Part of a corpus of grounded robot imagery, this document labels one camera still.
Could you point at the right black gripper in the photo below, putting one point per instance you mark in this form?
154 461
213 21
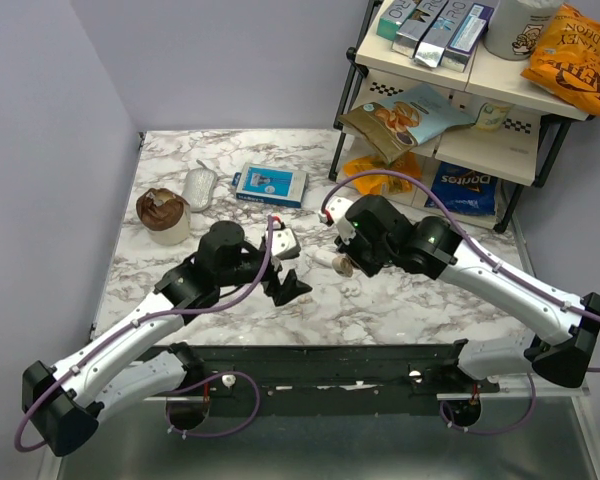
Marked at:
348 248

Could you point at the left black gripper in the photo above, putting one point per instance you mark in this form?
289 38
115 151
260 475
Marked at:
291 289

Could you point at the beige earbud charging case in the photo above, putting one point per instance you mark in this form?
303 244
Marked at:
342 266

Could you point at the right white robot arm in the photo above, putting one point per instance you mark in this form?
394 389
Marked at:
560 334

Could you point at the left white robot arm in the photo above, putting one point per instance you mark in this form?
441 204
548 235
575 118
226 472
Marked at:
67 401

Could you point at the white earbud charging case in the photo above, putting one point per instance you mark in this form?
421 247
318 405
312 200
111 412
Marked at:
324 257

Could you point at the orange snack bag lower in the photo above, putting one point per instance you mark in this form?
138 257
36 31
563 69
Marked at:
380 184

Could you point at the blue Doritos bag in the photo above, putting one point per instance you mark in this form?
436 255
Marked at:
465 191

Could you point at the blue Harry's razor box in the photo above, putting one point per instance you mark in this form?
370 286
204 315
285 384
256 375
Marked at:
270 185

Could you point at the gold blue snack bag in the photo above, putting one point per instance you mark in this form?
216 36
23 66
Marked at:
396 125

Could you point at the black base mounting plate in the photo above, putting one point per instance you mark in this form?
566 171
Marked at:
235 381

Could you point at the teal toothpaste box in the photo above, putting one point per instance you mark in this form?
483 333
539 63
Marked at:
394 17

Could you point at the orange kettle chips bag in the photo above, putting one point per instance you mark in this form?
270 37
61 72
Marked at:
566 60

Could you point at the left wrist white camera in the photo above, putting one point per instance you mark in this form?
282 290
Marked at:
285 244

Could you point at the wrist white camera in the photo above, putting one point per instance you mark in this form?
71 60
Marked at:
335 210
285 244

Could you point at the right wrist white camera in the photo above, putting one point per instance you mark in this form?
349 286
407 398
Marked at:
335 210

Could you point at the black frame shelf rack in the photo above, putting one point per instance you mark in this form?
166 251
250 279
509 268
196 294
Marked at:
521 152

